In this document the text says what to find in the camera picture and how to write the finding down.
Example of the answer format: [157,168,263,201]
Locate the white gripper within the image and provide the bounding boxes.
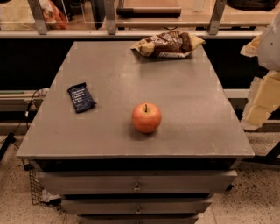
[240,13,280,130]

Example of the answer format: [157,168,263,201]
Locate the dark blue rxbar wrapper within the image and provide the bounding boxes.
[67,82,96,113]

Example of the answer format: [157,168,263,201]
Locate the brown chip bag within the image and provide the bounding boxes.
[130,31,205,59]

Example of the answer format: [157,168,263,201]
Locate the orange snack bag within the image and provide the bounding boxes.
[39,0,67,30]

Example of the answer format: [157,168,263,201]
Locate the red apple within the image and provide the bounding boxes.
[131,102,162,133]

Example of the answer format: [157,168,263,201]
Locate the top grey drawer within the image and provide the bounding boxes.
[36,170,237,195]

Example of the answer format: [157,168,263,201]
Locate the grey drawer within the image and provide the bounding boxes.
[77,214,198,224]
[36,170,237,195]
[62,198,212,215]

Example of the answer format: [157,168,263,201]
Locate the black flat box on shelf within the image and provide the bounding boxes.
[116,7,181,18]

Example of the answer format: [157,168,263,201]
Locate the bottom grey drawer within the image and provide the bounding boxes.
[77,214,198,224]

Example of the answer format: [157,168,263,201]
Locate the grey drawer cabinet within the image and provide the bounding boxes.
[16,40,256,224]

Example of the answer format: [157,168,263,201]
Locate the middle grey drawer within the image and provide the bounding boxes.
[62,198,212,215]

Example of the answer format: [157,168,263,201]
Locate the grey metal shelf frame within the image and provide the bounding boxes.
[0,0,280,39]

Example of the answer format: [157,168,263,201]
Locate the wire mesh basket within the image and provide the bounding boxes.
[29,169,44,205]

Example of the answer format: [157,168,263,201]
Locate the black cable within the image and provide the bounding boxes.
[0,88,42,161]

